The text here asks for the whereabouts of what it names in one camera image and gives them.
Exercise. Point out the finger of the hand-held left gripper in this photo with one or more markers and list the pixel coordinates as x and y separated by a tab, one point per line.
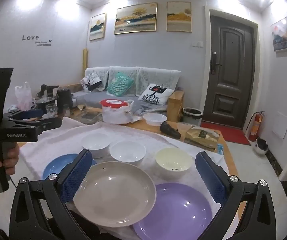
31	115
52	123

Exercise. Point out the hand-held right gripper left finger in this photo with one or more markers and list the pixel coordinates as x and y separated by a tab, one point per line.
76	177

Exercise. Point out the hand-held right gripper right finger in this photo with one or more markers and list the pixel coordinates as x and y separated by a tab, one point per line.
209	180

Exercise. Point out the blue plate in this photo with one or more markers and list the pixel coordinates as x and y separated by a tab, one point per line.
58	165

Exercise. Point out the cream bowl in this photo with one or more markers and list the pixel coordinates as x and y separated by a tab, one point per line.
173	160

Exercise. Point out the beige plate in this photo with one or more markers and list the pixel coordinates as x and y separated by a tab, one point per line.
116	192

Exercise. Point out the purple plate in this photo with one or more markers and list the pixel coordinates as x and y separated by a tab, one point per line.
178	212

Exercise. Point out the person's left hand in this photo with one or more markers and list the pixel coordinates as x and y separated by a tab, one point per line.
12	155

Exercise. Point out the clear drinking glass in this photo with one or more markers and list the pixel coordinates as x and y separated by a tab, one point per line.
51	110

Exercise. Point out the black cooking pot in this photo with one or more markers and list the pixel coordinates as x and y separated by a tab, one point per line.
44	103

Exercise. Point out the white plastic bag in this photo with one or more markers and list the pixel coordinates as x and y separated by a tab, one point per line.
23	96

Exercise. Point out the black electric kettle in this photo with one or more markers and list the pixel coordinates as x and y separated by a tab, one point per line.
64	98

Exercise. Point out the blue packet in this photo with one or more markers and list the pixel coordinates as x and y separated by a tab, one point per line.
221	148

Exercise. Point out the clear glass tray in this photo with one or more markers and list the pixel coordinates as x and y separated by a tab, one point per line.
91	118

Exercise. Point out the gold tissue pack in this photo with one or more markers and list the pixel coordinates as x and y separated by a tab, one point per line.
202	137

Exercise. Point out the grey sofa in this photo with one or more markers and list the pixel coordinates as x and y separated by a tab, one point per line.
93	98

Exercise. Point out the red doormat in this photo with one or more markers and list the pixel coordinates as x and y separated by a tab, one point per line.
224	132

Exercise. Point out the white cushion grey tree print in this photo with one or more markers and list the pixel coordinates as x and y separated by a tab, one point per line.
91	81

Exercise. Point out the clear plastic bag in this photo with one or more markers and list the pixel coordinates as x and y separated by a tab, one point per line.
116	116

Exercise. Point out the red lid container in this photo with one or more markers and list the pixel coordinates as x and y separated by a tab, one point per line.
113	103

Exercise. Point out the grey trash bin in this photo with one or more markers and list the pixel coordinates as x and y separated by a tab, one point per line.
192	117

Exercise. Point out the beige rolled mat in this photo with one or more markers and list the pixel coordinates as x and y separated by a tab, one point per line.
85	65

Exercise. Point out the red fire extinguisher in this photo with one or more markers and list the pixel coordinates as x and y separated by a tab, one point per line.
256	126

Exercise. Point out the white dotted table cloth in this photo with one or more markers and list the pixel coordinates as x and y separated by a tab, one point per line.
133	132

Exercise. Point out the teal patterned cushion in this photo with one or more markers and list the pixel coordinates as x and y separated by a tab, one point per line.
119	85

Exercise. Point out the white disposable bowl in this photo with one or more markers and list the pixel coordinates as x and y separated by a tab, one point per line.
155	118

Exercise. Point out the white cushion black tree print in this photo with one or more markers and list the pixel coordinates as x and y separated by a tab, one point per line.
156	94

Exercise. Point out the small framed landscape painting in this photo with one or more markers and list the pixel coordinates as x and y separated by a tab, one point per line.
97	27

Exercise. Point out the dark brown door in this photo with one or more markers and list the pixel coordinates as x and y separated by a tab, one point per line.
231	62

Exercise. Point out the wide framed tree painting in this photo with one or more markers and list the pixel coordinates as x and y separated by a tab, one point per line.
136	18

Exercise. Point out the unframed mountain canvas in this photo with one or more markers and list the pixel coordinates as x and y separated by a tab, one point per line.
283	35

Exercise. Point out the square framed tree painting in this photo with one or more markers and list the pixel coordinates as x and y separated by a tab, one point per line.
179	16

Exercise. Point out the black wall decal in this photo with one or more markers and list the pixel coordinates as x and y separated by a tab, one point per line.
31	38

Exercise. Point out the white wall panel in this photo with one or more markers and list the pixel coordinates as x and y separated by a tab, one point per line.
281	125

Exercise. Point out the white wall switch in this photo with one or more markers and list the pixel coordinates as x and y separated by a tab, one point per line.
196	44

